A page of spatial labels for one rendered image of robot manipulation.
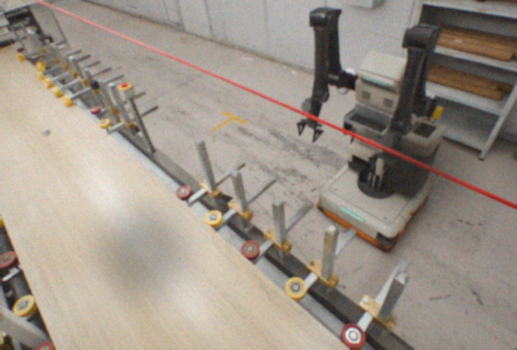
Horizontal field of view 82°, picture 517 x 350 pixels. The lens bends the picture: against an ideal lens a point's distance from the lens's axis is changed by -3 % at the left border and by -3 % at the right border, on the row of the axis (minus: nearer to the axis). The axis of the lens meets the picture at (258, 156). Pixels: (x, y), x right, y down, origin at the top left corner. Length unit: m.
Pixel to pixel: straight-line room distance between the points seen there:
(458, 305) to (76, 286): 2.13
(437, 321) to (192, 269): 1.56
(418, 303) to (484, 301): 0.40
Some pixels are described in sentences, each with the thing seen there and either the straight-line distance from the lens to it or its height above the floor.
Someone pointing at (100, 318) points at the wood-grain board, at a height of 0.90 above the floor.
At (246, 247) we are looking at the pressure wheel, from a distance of 1.36.
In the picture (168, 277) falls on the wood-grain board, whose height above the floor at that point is 0.90.
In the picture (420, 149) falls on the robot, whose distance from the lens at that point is 2.11.
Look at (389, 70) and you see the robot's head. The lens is 1.60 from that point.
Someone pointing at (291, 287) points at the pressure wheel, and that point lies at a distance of 1.27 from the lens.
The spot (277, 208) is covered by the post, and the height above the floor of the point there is 1.10.
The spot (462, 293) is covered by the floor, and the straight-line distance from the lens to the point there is 2.49.
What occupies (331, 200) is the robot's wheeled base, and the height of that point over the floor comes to 0.26.
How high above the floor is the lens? 2.06
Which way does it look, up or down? 42 degrees down
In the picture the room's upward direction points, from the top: 7 degrees counter-clockwise
